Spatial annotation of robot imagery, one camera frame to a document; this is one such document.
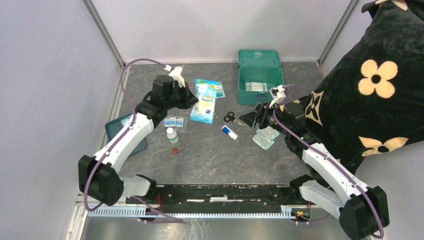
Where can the black floral cloth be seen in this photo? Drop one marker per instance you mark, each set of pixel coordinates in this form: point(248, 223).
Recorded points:
point(372, 101)

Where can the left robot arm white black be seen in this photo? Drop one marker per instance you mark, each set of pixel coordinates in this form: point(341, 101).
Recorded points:
point(98, 175)

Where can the blue cotton swab packet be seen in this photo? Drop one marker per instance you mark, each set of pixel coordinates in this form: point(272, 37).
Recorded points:
point(206, 92)

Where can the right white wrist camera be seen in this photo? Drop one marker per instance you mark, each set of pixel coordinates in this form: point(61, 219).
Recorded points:
point(278, 95)

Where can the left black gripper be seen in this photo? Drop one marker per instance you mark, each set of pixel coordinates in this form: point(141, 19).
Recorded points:
point(189, 99)

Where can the small teal wipe sachet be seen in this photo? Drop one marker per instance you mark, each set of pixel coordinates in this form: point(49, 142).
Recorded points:
point(219, 91)

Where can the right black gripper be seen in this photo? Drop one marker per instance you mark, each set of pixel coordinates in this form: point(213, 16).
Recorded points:
point(251, 118)

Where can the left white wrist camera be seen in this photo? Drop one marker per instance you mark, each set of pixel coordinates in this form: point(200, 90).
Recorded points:
point(176, 74)

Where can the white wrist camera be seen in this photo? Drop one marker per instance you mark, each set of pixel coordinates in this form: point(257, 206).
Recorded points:
point(176, 74)
point(278, 95)

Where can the black handled scissors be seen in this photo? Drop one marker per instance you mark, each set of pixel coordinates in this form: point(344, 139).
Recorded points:
point(230, 117)

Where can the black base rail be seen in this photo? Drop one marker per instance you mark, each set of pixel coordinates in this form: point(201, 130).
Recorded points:
point(223, 198)

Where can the white pill bottle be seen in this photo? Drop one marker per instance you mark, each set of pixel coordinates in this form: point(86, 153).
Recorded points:
point(172, 136)

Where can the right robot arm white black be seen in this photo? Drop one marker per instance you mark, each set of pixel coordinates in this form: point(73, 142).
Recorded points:
point(361, 210)

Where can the teal bandage strips stack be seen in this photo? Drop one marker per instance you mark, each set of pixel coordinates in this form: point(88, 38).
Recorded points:
point(265, 137)

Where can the green medicine kit box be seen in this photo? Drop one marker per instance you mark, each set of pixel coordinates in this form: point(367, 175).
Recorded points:
point(258, 65)

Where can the white blue ointment tube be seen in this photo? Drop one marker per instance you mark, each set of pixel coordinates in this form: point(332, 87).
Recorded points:
point(229, 132)

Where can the white gauze packet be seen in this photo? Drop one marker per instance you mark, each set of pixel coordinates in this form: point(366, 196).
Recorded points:
point(256, 87)

